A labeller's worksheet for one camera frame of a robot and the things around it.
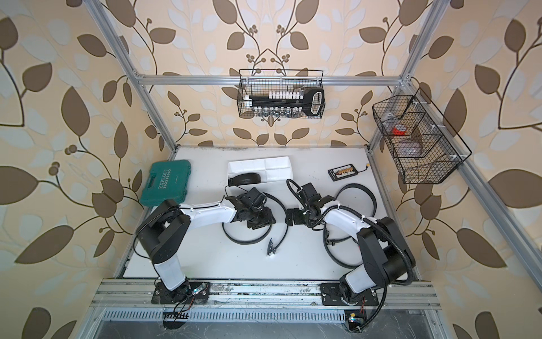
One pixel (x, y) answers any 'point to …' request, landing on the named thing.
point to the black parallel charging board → (342, 171)
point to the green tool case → (168, 180)
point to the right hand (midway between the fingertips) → (296, 220)
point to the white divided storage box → (271, 170)
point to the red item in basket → (399, 130)
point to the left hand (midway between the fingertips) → (271, 219)
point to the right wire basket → (425, 148)
